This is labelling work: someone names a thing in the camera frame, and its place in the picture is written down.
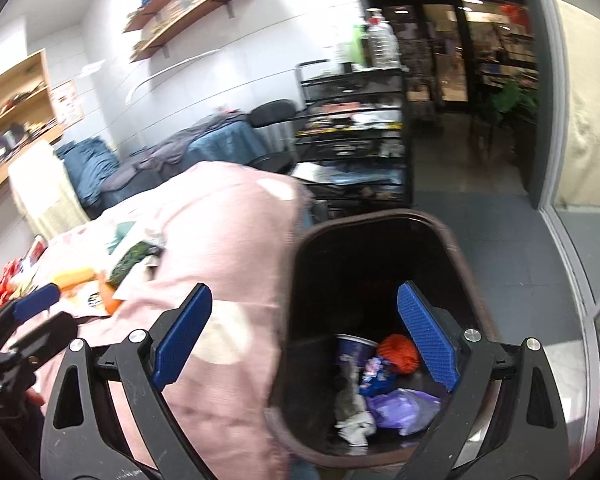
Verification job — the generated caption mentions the white arched lamp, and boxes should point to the white arched lamp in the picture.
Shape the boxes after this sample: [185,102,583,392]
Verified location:
[125,49,222,103]

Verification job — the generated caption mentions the blue bedding pile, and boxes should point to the blue bedding pile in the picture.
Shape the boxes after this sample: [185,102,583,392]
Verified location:
[55,139,121,218]

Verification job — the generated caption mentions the black stool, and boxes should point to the black stool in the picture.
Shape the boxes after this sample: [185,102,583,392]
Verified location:
[250,100,301,171]

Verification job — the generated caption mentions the purple instant noodle cup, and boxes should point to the purple instant noodle cup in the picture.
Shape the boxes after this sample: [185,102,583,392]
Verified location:
[335,332,379,367]

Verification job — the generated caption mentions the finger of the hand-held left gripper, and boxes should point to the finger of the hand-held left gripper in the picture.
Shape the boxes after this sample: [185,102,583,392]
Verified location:
[0,310,79,367]
[2,282,62,326]

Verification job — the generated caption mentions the black trolley cart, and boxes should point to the black trolley cart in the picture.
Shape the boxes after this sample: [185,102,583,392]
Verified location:
[292,60,413,218]

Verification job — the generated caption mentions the wall poster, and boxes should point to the wall poster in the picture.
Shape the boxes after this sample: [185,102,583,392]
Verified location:
[50,81,85,126]

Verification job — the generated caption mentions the cream towel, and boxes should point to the cream towel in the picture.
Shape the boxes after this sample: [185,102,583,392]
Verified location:
[7,140,91,241]

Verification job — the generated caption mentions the black and white packet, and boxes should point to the black and white packet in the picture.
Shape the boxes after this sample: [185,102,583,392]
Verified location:
[67,282,112,317]

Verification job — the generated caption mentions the blue massage bed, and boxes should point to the blue massage bed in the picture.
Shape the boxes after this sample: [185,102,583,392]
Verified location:
[97,112,268,206]

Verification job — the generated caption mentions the white and teal packet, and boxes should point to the white and teal packet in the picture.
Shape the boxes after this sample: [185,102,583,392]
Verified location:
[100,219,153,256]

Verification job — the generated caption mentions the blue cookie packet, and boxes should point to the blue cookie packet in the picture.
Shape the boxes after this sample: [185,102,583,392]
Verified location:
[358,355,398,397]

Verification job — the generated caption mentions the wooden cubby shelf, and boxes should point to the wooden cubby shelf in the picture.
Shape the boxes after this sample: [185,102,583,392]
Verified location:
[0,49,65,206]

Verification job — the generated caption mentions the green potted plant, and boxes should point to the green potted plant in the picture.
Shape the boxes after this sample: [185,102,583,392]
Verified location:
[492,80,538,126]

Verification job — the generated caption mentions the yellow snack packet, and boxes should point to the yellow snack packet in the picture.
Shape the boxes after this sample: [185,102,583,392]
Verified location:
[50,266,97,288]

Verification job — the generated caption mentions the dark brown trash bin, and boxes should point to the dark brown trash bin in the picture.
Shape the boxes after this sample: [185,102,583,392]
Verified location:
[265,208,506,471]

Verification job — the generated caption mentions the group of toiletry bottles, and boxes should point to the group of toiletry bottles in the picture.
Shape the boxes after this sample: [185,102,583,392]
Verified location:
[325,7,401,73]

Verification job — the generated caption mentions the green patterned packet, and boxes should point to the green patterned packet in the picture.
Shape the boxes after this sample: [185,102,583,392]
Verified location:
[105,240,163,286]

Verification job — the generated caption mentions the orange packet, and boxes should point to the orange packet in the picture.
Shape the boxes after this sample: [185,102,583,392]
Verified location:
[97,280,126,316]

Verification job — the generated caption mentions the grey wrapper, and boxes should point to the grey wrapper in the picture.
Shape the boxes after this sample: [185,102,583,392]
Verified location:
[334,360,368,413]

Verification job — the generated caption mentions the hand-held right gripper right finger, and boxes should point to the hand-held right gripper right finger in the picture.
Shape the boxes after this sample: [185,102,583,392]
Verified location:
[395,280,563,480]

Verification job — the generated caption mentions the pink polka dot blanket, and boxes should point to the pink polka dot blanket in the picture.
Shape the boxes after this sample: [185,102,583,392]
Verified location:
[0,160,311,480]

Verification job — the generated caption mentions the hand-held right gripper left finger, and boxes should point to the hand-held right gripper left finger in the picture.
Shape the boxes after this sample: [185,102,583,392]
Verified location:
[40,282,214,480]

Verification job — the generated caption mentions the purple plastic bag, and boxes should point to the purple plastic bag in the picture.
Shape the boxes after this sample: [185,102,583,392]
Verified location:
[366,387,442,436]

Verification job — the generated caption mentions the grey blanket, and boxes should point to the grey blanket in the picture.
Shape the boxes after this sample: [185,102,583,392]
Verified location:
[130,112,253,181]

